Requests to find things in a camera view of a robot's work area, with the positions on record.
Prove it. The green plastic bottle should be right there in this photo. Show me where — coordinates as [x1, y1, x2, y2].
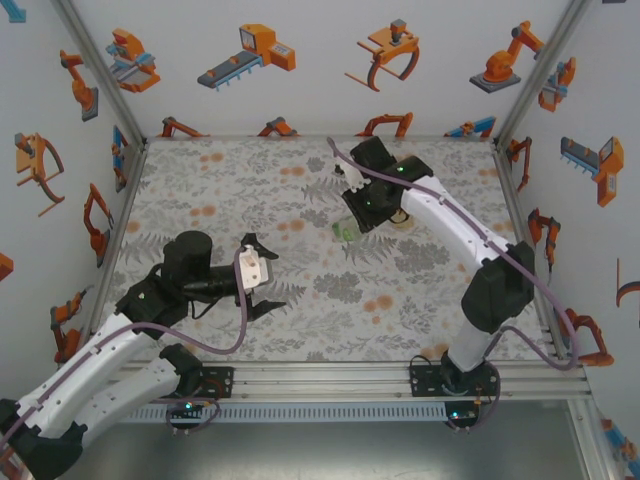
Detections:
[331, 215, 369, 245]

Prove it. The floral patterned table mat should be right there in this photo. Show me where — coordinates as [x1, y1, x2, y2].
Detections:
[87, 137, 556, 364]

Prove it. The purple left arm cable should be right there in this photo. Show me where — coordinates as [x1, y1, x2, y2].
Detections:
[0, 244, 251, 451]

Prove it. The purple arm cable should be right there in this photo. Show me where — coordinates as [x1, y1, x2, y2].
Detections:
[325, 137, 581, 381]
[0, 244, 251, 451]

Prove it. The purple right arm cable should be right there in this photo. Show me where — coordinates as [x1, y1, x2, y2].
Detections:
[325, 137, 581, 381]

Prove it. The aluminium side frame rail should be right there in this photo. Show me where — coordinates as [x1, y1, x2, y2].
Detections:
[492, 144, 566, 361]
[82, 142, 149, 364]

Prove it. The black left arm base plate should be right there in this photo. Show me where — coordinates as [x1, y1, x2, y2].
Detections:
[197, 366, 236, 400]

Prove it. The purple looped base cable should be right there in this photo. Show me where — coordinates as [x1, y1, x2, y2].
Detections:
[446, 364, 501, 432]
[166, 396, 222, 437]

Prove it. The white slotted cable duct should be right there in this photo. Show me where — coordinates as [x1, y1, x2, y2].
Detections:
[122, 402, 449, 424]

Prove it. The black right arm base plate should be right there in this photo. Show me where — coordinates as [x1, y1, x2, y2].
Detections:
[408, 357, 451, 399]

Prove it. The aluminium upright frame post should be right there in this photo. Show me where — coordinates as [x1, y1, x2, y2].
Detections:
[49, 0, 150, 151]
[492, 0, 596, 151]

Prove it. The aluminium frame leg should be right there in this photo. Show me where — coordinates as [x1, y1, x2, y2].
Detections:
[567, 399, 619, 480]

